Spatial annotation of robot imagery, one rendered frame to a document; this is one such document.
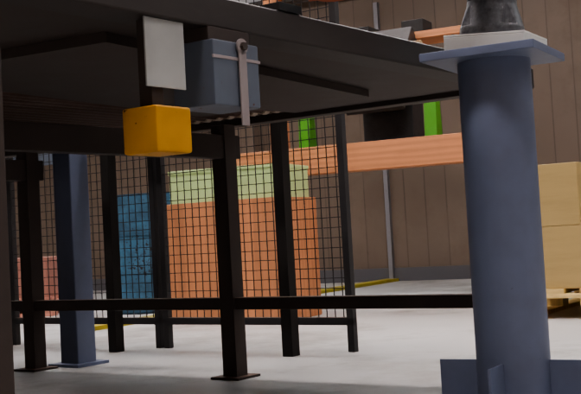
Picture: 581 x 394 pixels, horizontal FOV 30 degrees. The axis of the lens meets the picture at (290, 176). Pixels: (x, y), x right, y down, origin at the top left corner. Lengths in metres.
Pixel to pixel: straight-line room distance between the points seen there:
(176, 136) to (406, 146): 4.47
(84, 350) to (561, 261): 2.30
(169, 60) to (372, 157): 4.49
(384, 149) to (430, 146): 0.28
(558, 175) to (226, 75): 3.50
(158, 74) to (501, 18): 0.97
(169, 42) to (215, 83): 0.12
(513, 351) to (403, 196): 7.44
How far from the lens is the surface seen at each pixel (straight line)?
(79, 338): 4.40
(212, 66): 1.96
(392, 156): 6.30
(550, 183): 5.34
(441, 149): 6.20
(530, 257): 2.52
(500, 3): 2.58
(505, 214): 2.50
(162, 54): 1.90
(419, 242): 9.86
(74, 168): 4.40
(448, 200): 9.75
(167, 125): 1.84
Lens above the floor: 0.47
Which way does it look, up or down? 3 degrees up
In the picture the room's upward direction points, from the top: 3 degrees counter-clockwise
